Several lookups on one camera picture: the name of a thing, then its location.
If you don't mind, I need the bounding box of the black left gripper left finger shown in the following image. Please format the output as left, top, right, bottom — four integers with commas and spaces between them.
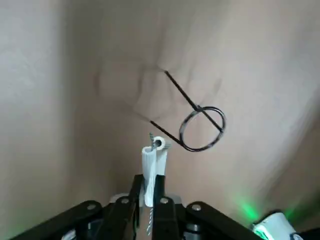
7, 174, 146, 240

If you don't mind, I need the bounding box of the white clay pipe triangle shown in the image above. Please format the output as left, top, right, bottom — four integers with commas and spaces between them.
141, 132, 173, 238

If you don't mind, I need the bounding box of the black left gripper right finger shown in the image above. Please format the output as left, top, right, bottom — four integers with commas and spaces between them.
152, 174, 272, 240

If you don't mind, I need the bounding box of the black wire tripod stand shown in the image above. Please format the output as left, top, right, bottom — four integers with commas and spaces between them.
148, 69, 227, 153

